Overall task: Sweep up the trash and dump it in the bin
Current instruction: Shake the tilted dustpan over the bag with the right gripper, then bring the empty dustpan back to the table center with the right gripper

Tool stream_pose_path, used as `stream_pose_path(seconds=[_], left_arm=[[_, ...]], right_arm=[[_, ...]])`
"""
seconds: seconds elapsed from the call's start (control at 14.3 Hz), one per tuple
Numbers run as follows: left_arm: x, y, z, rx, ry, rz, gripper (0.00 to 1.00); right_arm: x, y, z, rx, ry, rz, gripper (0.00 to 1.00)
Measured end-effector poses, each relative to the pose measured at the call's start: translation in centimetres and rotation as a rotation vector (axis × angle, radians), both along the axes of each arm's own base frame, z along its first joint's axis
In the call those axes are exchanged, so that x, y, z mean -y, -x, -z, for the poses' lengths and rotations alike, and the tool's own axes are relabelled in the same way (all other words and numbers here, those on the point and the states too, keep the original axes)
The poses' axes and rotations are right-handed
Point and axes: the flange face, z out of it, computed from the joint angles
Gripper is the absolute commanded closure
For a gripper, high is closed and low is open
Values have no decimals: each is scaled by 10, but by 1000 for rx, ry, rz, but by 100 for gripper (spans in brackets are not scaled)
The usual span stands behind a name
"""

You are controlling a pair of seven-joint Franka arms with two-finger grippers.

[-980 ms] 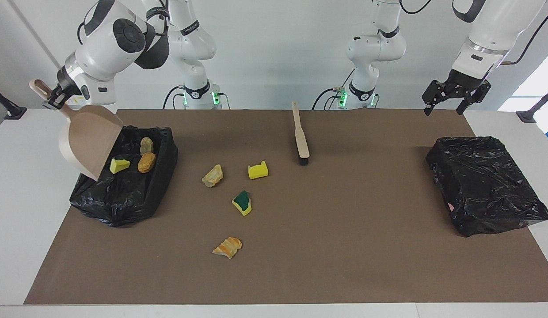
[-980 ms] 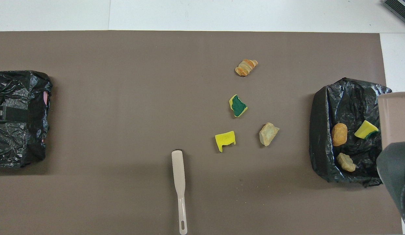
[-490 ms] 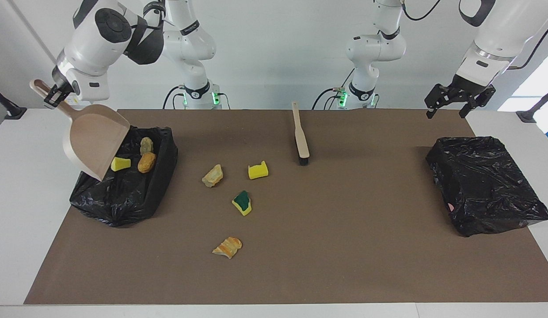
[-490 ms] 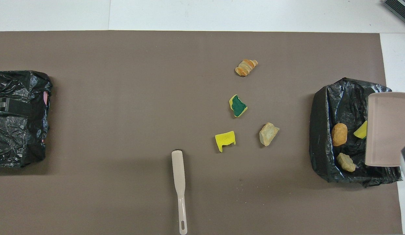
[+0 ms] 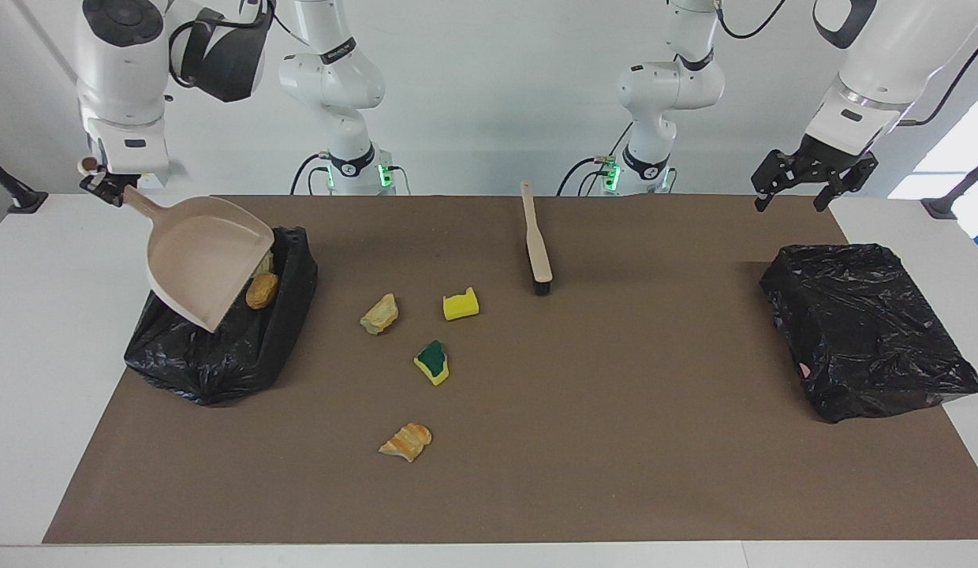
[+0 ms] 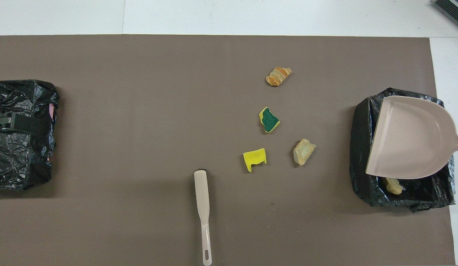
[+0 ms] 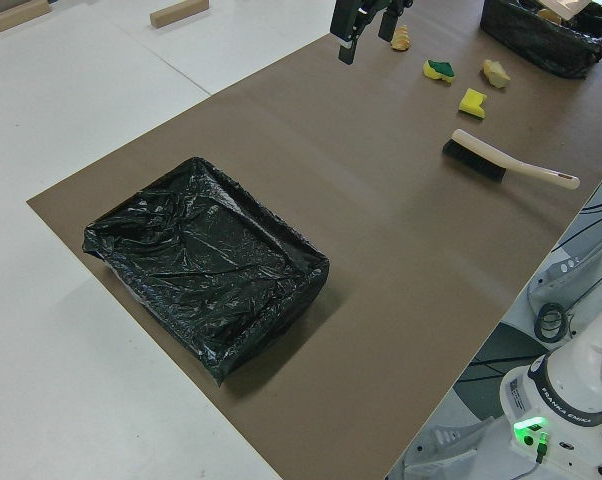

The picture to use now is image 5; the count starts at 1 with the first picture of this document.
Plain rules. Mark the beige brush black bristles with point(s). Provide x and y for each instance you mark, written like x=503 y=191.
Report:
x=539 y=244

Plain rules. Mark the brown bread roll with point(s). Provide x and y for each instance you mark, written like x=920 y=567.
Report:
x=262 y=291

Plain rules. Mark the green and yellow sponge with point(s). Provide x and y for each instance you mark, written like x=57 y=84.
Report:
x=432 y=363

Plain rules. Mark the beige plastic dustpan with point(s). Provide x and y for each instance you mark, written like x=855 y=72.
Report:
x=205 y=260

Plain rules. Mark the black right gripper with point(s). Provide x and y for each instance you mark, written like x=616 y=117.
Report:
x=120 y=178

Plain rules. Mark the black bag covered box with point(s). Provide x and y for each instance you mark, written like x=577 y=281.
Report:
x=860 y=331

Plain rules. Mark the pale striped croissant piece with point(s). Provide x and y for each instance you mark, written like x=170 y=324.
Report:
x=267 y=262

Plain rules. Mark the yellow sponge block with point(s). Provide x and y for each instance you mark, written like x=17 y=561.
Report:
x=460 y=306

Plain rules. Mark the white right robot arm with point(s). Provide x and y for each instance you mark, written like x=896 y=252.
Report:
x=126 y=71

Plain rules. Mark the pale bread chunk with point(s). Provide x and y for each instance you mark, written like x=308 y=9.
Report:
x=379 y=314

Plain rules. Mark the black clamp stand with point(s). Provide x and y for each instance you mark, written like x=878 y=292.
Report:
x=20 y=197
x=950 y=201

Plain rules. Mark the black bag lined open bin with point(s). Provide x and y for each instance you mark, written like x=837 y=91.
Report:
x=221 y=363

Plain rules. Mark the orange striped croissant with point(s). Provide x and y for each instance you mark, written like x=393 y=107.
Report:
x=406 y=442

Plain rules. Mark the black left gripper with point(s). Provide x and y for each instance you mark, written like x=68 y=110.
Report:
x=828 y=151

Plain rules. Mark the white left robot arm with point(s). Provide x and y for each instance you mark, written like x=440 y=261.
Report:
x=883 y=47

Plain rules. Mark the brown table mat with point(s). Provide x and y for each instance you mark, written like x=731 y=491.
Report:
x=655 y=473

